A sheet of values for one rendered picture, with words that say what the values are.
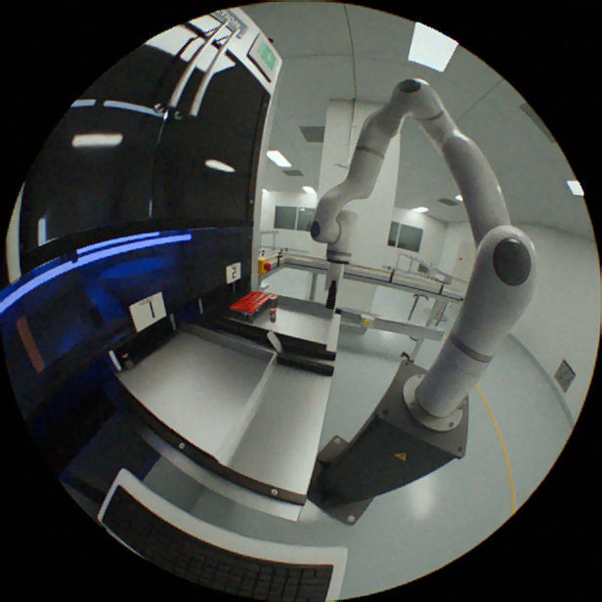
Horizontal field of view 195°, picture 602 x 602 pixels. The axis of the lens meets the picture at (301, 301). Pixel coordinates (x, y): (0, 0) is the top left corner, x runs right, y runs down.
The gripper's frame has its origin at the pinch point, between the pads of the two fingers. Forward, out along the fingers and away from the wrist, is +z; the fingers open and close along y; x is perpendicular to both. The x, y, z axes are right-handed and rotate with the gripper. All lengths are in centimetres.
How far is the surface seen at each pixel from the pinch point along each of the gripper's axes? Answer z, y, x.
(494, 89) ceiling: -199, -35, 122
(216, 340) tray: 5.7, 28.1, -27.3
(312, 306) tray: 5.2, -5.8, -7.3
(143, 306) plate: -9, 42, -35
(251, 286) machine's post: 2.1, -6.9, -35.5
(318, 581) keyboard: 13, 72, 12
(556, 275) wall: -92, -170, 486
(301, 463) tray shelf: 7.7, 48.8, 2.6
